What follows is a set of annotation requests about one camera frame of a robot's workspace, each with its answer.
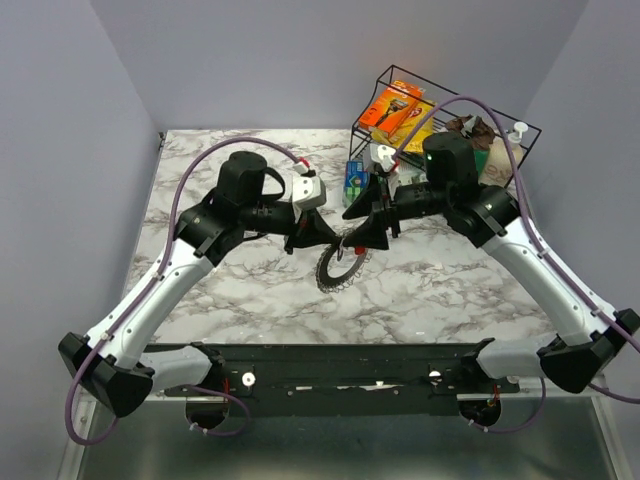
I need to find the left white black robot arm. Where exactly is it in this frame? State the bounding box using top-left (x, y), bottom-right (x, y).
top-left (59, 151), bottom-right (338, 418)

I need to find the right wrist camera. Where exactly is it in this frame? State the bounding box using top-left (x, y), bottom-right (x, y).
top-left (363, 142), bottom-right (397, 176)

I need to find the purple cable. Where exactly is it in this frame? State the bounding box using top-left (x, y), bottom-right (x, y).
top-left (66, 136), bottom-right (315, 447)
top-left (392, 95), bottom-right (640, 434)

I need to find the orange razor box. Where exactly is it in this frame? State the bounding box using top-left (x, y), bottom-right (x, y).
top-left (357, 80), bottom-right (424, 140)

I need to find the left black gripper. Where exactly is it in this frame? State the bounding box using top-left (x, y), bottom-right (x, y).
top-left (241, 198), bottom-right (339, 254)

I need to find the green brown paper bag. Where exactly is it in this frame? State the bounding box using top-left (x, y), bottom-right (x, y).
top-left (445, 115), bottom-right (496, 175)

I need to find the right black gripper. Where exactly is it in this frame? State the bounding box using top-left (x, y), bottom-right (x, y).
top-left (342, 171), bottom-right (451, 252)

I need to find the small silver key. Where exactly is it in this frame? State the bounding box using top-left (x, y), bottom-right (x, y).
top-left (336, 239), bottom-right (344, 261)

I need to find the yellow chips bag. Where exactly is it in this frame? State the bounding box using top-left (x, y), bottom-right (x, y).
top-left (371, 101), bottom-right (434, 154)

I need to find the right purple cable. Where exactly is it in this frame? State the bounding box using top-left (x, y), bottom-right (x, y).
top-left (392, 95), bottom-right (640, 434)

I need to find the blue green small box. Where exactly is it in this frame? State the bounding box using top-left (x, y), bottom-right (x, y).
top-left (342, 159), bottom-right (370, 208)

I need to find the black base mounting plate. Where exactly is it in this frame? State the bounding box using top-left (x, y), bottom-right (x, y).
top-left (144, 337), bottom-right (521, 419)

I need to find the silver toothed metal ring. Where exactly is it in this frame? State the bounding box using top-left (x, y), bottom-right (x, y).
top-left (314, 237), bottom-right (373, 294)

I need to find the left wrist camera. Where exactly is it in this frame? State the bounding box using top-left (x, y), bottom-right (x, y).
top-left (291, 176), bottom-right (327, 211)

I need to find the black wire shelf rack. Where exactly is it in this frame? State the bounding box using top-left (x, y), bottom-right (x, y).
top-left (348, 64), bottom-right (543, 191)

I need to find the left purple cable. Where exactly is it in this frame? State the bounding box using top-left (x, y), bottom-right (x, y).
top-left (66, 136), bottom-right (315, 447)

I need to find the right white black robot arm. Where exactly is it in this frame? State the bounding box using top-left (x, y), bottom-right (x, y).
top-left (342, 132), bottom-right (639, 394)

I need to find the cream pump lotion bottle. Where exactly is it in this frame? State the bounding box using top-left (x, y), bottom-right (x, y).
top-left (479, 121), bottom-right (529, 187)

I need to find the aluminium extrusion rail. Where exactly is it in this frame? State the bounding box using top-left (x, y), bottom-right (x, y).
top-left (149, 379), bottom-right (601, 402)

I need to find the green white snack packet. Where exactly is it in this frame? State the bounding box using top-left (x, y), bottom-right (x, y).
top-left (396, 154), bottom-right (427, 185)

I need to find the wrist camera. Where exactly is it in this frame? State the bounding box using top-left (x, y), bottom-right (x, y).
top-left (363, 142), bottom-right (397, 176)
top-left (291, 176), bottom-right (327, 211)

